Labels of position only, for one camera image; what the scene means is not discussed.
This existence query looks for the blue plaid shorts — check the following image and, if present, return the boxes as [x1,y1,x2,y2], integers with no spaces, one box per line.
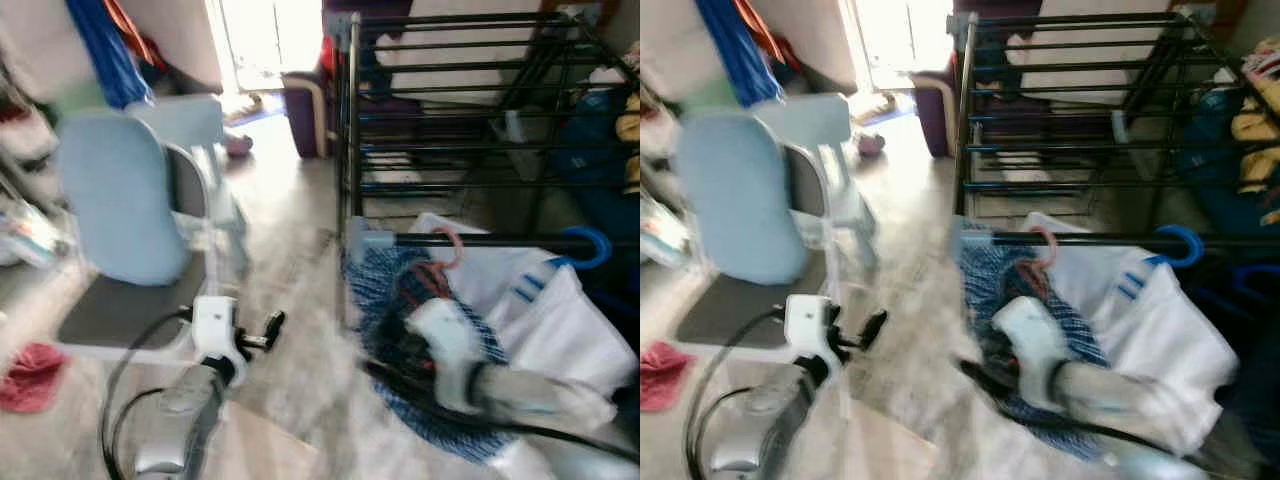
[955,243,1113,463]
[343,243,513,463]

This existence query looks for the pink plastic hanger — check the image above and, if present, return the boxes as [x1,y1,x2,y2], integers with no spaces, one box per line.
[398,226,467,306]
[1000,224,1061,301]

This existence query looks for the blue plastic hanger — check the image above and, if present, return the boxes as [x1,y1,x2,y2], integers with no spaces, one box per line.
[548,225,614,273]
[1143,224,1208,271]
[1232,262,1280,301]

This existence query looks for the white folding chair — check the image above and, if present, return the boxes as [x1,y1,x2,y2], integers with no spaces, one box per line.
[672,95,883,366]
[55,95,251,363]

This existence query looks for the black metal drying rack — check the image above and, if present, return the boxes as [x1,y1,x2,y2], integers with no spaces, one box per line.
[950,8,1280,301]
[335,8,641,336]

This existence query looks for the white shirt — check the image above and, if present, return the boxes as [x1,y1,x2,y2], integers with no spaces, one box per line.
[1020,212,1241,456]
[408,212,629,401]

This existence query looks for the light blue cushion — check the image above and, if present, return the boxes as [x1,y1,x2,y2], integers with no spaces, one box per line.
[674,112,807,288]
[57,110,193,288]

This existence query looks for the red cloth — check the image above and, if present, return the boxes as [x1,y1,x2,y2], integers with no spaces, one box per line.
[0,342,69,414]
[640,340,693,413]

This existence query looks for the purple armchair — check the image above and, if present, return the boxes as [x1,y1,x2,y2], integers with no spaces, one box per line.
[282,38,349,161]
[912,38,969,161]

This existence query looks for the navy hanging garment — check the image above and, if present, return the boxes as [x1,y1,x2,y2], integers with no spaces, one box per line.
[590,250,641,346]
[1195,250,1280,446]

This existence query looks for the dark blue clothes pile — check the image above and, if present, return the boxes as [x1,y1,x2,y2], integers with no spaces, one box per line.
[1175,88,1256,216]
[553,88,633,216]

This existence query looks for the blue hanging cloth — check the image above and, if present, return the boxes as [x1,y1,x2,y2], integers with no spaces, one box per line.
[693,0,776,111]
[65,0,156,111]

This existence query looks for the yellow garment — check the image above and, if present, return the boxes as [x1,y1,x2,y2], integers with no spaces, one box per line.
[615,88,641,193]
[1230,50,1280,196]

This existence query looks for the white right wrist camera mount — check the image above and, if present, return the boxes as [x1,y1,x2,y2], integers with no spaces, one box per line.
[405,298,489,413]
[990,295,1073,413]

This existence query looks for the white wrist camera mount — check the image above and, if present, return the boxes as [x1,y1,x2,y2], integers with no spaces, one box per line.
[990,295,1073,413]
[783,293,843,366]
[190,295,248,363]
[405,298,489,413]

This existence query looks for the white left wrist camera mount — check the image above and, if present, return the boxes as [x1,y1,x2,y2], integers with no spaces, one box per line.
[783,293,843,366]
[190,295,248,363]

